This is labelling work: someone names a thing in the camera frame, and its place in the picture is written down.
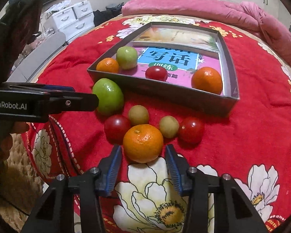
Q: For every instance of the grey bench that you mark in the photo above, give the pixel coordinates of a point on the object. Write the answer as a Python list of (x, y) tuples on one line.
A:
[(34, 62)]

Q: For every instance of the left hand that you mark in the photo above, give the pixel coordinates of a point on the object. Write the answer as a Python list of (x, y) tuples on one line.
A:
[(7, 128)]

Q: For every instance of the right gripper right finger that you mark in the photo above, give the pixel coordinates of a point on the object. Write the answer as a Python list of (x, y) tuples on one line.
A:
[(233, 211)]

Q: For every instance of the grey cardboard tray box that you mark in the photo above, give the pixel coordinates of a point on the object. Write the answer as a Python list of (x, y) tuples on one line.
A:
[(211, 103)]

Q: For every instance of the white drawer cabinet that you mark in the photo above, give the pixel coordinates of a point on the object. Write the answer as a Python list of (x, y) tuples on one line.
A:
[(72, 21)]

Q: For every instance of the pink chinese workbook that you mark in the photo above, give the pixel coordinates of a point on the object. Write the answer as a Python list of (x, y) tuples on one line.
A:
[(179, 64)]

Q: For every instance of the black clothes pile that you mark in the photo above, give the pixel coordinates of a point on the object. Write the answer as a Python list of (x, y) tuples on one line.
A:
[(102, 16)]

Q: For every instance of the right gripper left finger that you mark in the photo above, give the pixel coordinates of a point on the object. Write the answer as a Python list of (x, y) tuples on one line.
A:
[(54, 211)]

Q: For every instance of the pink quilt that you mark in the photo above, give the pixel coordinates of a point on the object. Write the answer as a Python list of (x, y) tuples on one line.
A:
[(245, 15)]

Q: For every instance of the dark red tomato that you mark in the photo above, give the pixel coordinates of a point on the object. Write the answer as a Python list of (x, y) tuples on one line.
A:
[(115, 128)]

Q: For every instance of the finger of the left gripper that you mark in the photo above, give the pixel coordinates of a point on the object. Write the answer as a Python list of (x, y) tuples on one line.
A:
[(40, 86), (60, 101)]

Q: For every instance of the green fruit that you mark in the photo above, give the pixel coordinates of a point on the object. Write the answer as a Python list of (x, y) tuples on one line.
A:
[(111, 98), (127, 57)]

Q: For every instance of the yellow-green small fruit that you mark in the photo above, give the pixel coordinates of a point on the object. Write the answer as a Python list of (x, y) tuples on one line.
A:
[(138, 114), (168, 126)]

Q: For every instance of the large red tomato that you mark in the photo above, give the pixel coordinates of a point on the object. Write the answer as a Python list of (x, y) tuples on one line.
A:
[(156, 73)]

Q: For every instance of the sunflower cover book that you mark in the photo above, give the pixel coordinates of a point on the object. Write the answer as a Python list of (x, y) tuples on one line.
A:
[(178, 36)]

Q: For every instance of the orange tangerine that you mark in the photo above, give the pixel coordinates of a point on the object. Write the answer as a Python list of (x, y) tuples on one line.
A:
[(143, 143), (109, 65), (207, 79)]

